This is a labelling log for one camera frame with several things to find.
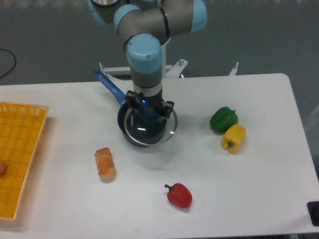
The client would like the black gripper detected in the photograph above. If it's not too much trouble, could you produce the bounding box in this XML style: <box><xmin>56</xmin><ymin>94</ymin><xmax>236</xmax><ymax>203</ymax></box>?
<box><xmin>125</xmin><ymin>89</ymin><xmax>174</xmax><ymax>123</ymax></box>

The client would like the glass lid blue knob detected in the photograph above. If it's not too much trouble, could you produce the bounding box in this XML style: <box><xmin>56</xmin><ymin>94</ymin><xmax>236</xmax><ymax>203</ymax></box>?
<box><xmin>124</xmin><ymin>108</ymin><xmax>178</xmax><ymax>146</ymax></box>

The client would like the orange bread roll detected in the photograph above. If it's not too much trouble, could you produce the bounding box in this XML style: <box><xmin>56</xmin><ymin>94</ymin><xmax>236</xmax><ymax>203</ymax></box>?
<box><xmin>94</xmin><ymin>147</ymin><xmax>116</xmax><ymax>181</ymax></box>

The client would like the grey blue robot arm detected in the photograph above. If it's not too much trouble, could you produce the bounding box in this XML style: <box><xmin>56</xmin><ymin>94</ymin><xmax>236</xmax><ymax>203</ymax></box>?
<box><xmin>88</xmin><ymin>0</ymin><xmax>207</xmax><ymax>121</ymax></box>

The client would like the dark blue saucepan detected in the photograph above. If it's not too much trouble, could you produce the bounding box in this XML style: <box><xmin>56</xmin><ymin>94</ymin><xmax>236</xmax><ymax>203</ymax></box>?
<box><xmin>94</xmin><ymin>70</ymin><xmax>162</xmax><ymax>147</ymax></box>

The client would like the green bell pepper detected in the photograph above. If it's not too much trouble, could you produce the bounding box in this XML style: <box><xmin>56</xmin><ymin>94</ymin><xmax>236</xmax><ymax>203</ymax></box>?
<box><xmin>210</xmin><ymin>107</ymin><xmax>238</xmax><ymax>133</ymax></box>

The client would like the yellow bell pepper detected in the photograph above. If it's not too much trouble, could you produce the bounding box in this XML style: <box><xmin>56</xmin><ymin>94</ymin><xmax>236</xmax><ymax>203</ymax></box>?
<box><xmin>221</xmin><ymin>124</ymin><xmax>246</xmax><ymax>153</ymax></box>

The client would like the red bell pepper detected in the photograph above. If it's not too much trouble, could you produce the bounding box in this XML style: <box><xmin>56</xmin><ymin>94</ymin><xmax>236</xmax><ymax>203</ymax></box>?
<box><xmin>164</xmin><ymin>183</ymin><xmax>192</xmax><ymax>209</ymax></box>

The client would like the yellow woven basket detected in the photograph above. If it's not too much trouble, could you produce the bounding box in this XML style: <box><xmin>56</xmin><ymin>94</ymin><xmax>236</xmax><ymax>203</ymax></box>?
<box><xmin>0</xmin><ymin>102</ymin><xmax>49</xmax><ymax>221</ymax></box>

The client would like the pink object in basket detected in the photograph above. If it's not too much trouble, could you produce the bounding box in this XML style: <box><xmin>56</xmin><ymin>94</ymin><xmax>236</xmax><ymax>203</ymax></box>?
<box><xmin>0</xmin><ymin>160</ymin><xmax>7</xmax><ymax>176</ymax></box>

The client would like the black device at table edge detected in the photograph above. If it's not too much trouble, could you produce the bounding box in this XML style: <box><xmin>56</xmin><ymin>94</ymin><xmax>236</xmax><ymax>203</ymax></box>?
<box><xmin>307</xmin><ymin>201</ymin><xmax>319</xmax><ymax>227</ymax></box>

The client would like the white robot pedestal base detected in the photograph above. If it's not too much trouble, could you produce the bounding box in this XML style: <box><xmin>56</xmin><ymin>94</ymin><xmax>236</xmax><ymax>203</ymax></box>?
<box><xmin>99</xmin><ymin>37</ymin><xmax>240</xmax><ymax>80</ymax></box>

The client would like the black floor cable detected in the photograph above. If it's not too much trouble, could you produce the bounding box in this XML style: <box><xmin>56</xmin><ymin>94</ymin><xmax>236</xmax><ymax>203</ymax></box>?
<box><xmin>0</xmin><ymin>48</ymin><xmax>17</xmax><ymax>79</ymax></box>

